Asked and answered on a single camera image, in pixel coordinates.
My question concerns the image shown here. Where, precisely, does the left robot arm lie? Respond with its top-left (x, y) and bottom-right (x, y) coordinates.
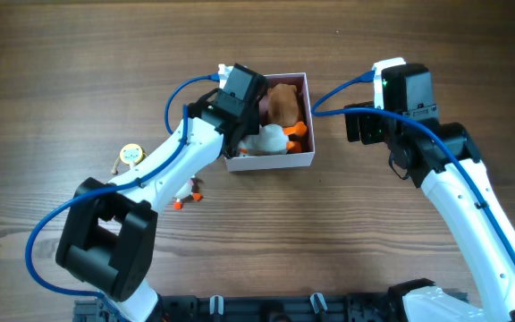
top-left (55, 64), bottom-right (268, 321)

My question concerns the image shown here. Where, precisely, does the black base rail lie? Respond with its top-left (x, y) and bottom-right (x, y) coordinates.
top-left (72, 292), bottom-right (469, 322)

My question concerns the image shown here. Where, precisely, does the white duck plush yellow hat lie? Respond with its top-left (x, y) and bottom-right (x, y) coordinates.
top-left (238, 121), bottom-right (308, 157)

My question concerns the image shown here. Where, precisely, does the blue cable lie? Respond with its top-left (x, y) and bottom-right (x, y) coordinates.
top-left (310, 70), bottom-right (515, 305)
top-left (24, 72), bottom-right (223, 299)

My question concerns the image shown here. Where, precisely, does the right blue cable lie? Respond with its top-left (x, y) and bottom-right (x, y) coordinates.
top-left (310, 70), bottom-right (515, 305)

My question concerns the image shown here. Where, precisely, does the brown capybara plush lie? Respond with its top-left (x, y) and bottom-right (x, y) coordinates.
top-left (266, 83), bottom-right (303, 127)

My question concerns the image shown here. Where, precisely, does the white duck plush pink hat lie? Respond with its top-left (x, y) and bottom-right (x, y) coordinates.
top-left (173, 176), bottom-right (203, 210)

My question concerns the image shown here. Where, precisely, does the left blue cable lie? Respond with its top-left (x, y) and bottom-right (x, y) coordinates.
top-left (24, 72), bottom-right (223, 299)

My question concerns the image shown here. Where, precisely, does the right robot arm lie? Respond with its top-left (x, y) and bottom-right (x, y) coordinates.
top-left (343, 57), bottom-right (515, 321)

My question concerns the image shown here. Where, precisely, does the white cardboard box pink inside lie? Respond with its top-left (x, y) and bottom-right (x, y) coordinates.
top-left (226, 72), bottom-right (316, 172)

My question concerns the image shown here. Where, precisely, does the yellow wooden rattle drum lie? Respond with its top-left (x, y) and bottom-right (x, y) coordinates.
top-left (111, 143), bottom-right (147, 175)

